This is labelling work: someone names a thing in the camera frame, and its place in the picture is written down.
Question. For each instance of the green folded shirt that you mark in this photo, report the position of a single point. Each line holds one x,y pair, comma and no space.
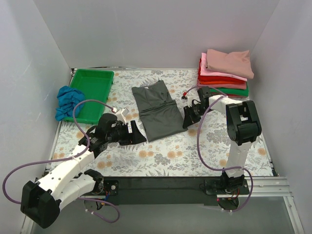
235,92

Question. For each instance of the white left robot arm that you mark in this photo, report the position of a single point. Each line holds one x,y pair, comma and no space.
43,200

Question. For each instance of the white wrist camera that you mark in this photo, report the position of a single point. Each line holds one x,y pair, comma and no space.
184,97
121,114

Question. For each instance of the dusty pink folded shirt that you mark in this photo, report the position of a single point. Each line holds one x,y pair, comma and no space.
235,63

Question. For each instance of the crumpled blue t shirt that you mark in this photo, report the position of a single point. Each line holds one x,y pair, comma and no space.
68,98

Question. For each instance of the light pink folded shirt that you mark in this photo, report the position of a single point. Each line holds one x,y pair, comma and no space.
203,71

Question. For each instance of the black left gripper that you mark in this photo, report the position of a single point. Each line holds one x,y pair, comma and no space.
130,136

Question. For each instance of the dark grey t shirt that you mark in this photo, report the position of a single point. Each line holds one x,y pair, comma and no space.
158,112

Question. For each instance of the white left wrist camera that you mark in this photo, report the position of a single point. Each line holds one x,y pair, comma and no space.
121,114

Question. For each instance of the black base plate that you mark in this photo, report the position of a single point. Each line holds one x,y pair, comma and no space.
161,190

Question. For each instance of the orange folded shirt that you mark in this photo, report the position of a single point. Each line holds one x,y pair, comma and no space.
221,82

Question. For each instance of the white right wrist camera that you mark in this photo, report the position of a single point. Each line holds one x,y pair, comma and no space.
184,97

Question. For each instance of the green plastic tray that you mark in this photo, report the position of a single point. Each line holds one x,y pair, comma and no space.
95,84

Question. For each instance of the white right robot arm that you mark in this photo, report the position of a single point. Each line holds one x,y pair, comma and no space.
243,128

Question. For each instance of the aluminium frame rail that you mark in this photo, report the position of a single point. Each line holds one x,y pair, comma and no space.
261,186

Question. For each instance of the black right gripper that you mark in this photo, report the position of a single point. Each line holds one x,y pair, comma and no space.
190,114

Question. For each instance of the salmon folded shirt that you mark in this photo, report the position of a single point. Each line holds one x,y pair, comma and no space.
242,86

